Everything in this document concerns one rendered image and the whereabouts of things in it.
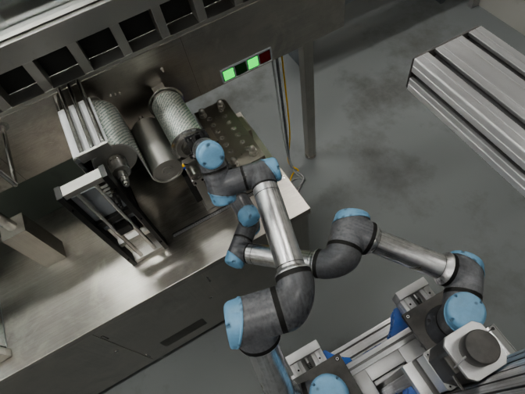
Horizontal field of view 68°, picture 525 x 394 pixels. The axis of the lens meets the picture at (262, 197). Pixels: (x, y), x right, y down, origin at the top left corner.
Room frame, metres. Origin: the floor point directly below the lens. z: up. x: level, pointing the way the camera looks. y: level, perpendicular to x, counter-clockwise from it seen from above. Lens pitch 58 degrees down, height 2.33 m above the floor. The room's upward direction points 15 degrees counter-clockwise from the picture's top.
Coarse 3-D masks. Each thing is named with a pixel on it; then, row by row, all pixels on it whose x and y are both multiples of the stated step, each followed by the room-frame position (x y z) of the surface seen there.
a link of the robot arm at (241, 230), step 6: (258, 222) 0.70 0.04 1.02; (240, 228) 0.68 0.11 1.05; (246, 228) 0.67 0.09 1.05; (252, 228) 0.67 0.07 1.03; (258, 228) 0.69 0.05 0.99; (234, 234) 0.67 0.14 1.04; (240, 234) 0.66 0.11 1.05; (246, 234) 0.65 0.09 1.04; (252, 234) 0.65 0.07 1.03; (252, 240) 0.64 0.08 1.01
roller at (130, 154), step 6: (114, 150) 0.90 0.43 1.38; (120, 150) 0.91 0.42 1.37; (126, 150) 0.91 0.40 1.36; (132, 150) 0.91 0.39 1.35; (102, 156) 0.89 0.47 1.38; (108, 156) 0.89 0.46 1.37; (126, 156) 0.91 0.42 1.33; (132, 156) 0.91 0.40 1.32; (96, 162) 0.88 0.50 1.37; (102, 162) 0.89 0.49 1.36; (132, 162) 0.91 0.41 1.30; (96, 168) 0.88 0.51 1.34; (108, 168) 0.89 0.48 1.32
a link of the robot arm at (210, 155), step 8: (200, 144) 0.73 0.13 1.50; (208, 144) 0.70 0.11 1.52; (216, 144) 0.70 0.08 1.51; (200, 152) 0.69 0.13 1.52; (208, 152) 0.68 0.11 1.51; (216, 152) 0.68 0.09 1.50; (200, 160) 0.67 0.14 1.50; (208, 160) 0.67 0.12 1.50; (216, 160) 0.67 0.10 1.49; (224, 160) 0.69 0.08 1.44; (200, 168) 0.69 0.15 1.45; (208, 168) 0.66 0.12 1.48; (216, 168) 0.66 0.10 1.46
